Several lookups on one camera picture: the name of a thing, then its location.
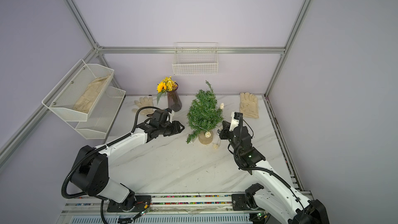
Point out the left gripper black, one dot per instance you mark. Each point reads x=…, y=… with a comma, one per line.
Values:
x=175, y=124

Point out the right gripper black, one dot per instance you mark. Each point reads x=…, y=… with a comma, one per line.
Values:
x=225, y=135

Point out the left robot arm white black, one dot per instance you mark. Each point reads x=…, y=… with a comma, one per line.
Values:
x=89, y=175

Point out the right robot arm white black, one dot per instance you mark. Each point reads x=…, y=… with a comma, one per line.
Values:
x=271, y=192

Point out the small green christmas tree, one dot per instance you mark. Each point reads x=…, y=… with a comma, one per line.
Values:
x=204, y=113

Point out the white knit glove black cuff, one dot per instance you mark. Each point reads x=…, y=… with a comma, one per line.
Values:
x=144, y=102

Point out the yellow sunflower bouquet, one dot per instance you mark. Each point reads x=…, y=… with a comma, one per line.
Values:
x=164, y=86

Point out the beige glove on table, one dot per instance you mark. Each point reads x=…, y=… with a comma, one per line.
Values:
x=249, y=105

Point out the beige glove in basket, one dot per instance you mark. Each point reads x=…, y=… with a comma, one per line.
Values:
x=87, y=100

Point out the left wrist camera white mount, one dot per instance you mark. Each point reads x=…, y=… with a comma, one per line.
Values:
x=171, y=114

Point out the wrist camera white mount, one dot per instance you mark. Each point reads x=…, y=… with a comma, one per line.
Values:
x=235, y=121
x=171, y=114

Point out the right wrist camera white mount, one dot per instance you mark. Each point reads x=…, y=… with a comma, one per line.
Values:
x=235, y=121

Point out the white wire basket back wall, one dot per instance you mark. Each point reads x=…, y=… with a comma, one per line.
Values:
x=195, y=58

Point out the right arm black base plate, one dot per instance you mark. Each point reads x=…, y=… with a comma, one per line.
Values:
x=241, y=202

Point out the lower white mesh wall basket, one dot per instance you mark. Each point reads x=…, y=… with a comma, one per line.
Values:
x=102, y=116

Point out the white mesh wall basket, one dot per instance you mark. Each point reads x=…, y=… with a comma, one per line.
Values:
x=102, y=116
x=66, y=98

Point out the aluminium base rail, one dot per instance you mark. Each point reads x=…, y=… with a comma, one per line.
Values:
x=198, y=208

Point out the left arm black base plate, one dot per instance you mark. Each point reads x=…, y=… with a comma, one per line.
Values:
x=135, y=204

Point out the aluminium frame profile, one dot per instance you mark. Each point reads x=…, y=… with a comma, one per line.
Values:
x=16, y=141

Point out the upper white mesh wall basket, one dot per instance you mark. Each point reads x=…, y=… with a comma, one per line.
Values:
x=66, y=98

